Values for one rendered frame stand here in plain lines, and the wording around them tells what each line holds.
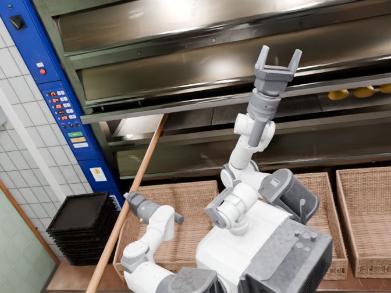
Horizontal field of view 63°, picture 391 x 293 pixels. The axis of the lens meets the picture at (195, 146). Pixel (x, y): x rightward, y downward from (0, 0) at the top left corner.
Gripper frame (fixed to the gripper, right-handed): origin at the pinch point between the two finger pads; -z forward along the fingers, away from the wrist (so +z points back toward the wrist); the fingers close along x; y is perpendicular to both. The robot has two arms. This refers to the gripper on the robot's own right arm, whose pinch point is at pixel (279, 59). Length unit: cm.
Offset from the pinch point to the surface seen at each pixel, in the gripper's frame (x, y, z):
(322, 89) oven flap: -43, 25, 19
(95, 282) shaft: 49, -14, 76
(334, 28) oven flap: -49, 40, -2
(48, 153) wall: 71, 96, 105
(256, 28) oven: -19, 51, 5
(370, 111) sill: -78, 26, 30
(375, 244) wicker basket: -86, -9, 86
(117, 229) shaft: 40, 7, 74
